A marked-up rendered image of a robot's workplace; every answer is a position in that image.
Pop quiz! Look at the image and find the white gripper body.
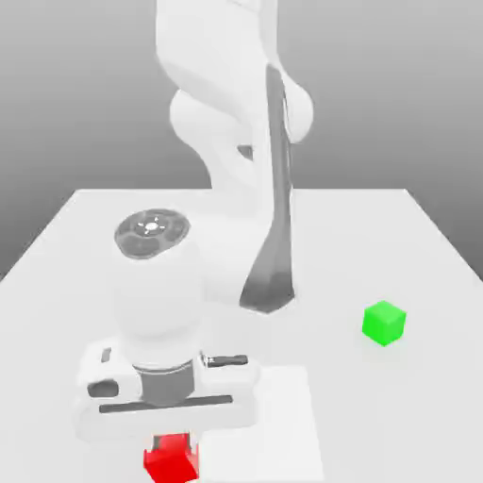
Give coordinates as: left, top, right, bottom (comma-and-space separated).
71, 391, 261, 443

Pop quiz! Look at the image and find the small red cube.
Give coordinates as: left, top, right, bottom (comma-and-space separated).
142, 432, 200, 483

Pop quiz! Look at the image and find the small green cube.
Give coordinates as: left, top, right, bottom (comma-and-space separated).
360, 300, 408, 347

